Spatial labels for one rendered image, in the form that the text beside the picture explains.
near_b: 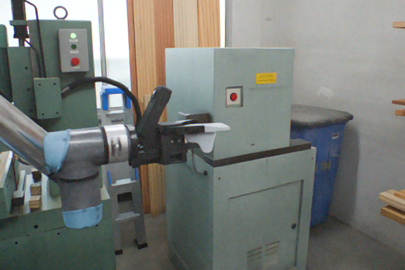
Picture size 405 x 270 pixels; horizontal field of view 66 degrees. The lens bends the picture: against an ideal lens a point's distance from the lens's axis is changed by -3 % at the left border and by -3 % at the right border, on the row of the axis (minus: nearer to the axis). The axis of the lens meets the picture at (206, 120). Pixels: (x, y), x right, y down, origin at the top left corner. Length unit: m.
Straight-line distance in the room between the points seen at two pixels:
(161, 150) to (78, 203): 0.18
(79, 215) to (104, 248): 0.86
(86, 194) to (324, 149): 2.02
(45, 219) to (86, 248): 0.22
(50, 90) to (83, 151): 0.71
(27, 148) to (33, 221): 0.71
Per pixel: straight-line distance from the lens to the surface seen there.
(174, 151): 0.67
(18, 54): 1.42
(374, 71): 2.57
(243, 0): 3.42
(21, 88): 1.43
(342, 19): 2.77
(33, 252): 1.49
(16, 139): 0.74
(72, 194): 0.65
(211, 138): 0.66
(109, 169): 2.29
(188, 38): 2.98
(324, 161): 2.51
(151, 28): 2.81
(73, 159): 0.62
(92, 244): 1.50
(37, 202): 1.43
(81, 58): 1.32
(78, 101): 1.40
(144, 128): 0.65
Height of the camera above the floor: 1.40
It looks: 12 degrees down
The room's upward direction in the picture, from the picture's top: straight up
